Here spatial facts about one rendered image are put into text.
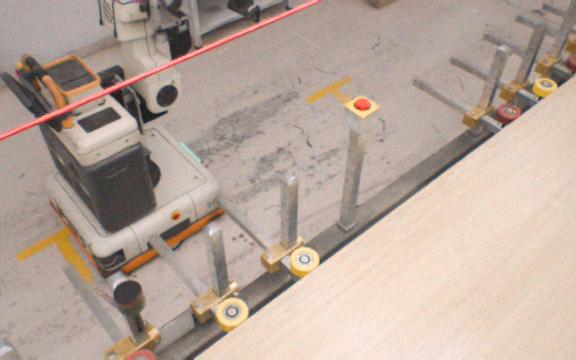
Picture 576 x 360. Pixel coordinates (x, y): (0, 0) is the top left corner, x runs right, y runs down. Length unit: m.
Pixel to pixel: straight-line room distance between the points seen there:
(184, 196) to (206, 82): 1.31
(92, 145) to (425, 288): 1.28
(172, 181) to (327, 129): 1.10
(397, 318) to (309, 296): 0.23
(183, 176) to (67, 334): 0.85
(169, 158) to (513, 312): 1.79
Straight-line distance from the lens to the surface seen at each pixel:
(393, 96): 3.61
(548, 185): 1.90
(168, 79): 2.34
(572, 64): 2.50
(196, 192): 2.56
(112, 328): 1.52
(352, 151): 1.59
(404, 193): 2.00
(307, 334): 1.40
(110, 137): 2.13
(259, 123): 3.32
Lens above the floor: 2.13
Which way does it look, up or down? 46 degrees down
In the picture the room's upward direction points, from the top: 1 degrees clockwise
